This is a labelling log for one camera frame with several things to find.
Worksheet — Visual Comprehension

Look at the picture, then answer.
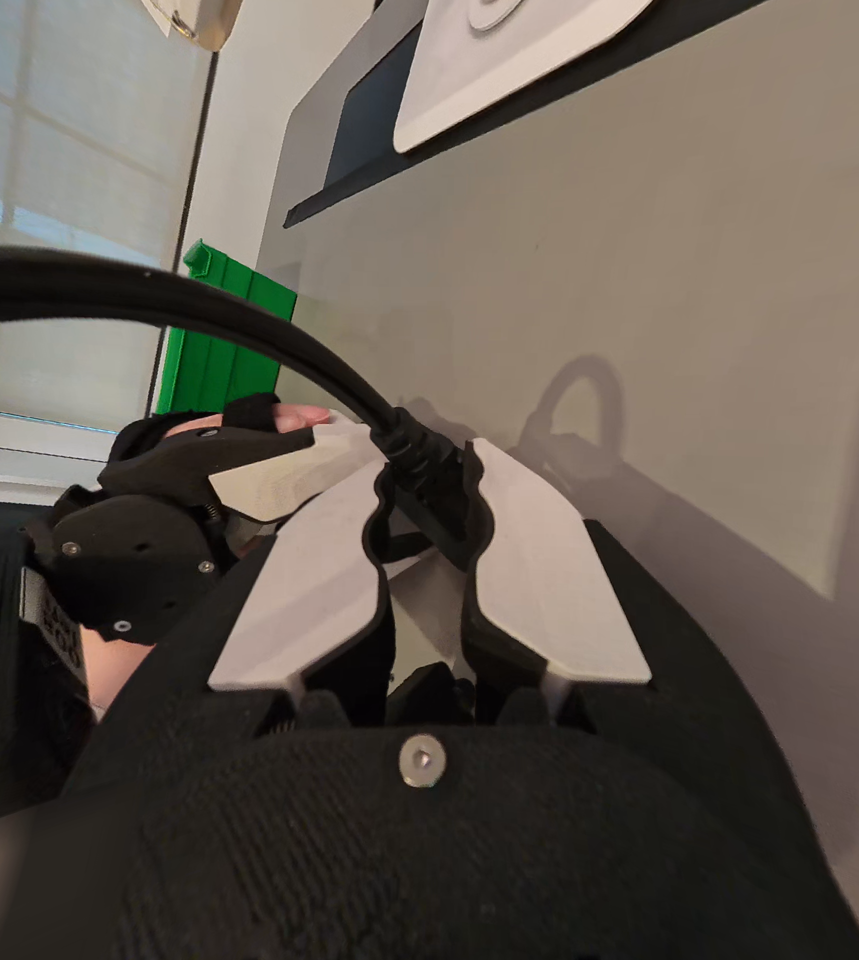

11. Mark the white document stand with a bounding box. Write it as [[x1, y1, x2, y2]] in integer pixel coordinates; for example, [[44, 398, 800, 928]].
[[140, 0, 659, 155]]

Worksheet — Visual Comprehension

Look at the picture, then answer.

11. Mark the glass window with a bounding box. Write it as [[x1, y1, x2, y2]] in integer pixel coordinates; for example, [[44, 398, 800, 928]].
[[0, 0, 217, 459]]

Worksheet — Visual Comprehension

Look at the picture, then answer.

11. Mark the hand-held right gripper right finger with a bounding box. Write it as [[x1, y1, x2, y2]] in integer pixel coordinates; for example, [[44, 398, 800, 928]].
[[461, 437, 654, 695]]

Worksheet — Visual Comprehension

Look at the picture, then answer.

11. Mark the person's left hand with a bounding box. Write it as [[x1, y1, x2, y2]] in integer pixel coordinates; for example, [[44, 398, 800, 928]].
[[272, 402, 335, 436]]

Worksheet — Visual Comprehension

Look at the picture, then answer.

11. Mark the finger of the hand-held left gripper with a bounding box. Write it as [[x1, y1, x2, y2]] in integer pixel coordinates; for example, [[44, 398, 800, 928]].
[[206, 420, 387, 528], [386, 553, 477, 667]]

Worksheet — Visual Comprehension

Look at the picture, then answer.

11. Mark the dark table cable flap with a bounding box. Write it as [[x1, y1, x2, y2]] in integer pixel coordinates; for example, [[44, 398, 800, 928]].
[[323, 30, 425, 192]]

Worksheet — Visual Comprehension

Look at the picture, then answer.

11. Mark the black power plug with cord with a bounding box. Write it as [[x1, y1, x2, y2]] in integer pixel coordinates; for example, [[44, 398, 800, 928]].
[[0, 243, 479, 573]]

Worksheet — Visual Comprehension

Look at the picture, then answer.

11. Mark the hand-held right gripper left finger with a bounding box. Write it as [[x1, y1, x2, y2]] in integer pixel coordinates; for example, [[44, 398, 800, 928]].
[[206, 459, 395, 699]]

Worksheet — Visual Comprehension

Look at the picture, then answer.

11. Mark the green plastic bin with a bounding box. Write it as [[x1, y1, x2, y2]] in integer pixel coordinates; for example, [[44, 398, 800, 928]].
[[150, 238, 299, 417]]

